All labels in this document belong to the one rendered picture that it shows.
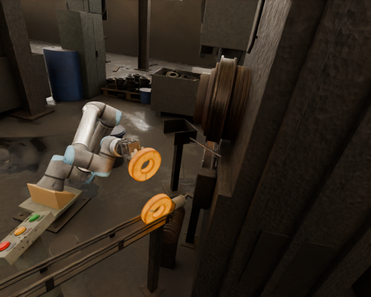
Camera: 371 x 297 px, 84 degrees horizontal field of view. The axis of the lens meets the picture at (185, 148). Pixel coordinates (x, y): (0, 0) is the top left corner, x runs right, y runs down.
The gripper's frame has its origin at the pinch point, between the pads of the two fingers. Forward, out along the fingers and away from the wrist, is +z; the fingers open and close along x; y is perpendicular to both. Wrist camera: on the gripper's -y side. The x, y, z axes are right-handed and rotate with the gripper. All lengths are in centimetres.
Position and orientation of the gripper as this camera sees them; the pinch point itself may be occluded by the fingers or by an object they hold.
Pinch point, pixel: (145, 161)
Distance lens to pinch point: 92.4
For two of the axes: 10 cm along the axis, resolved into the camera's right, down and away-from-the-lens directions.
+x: 7.1, -2.8, 6.4
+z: 7.0, 1.7, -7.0
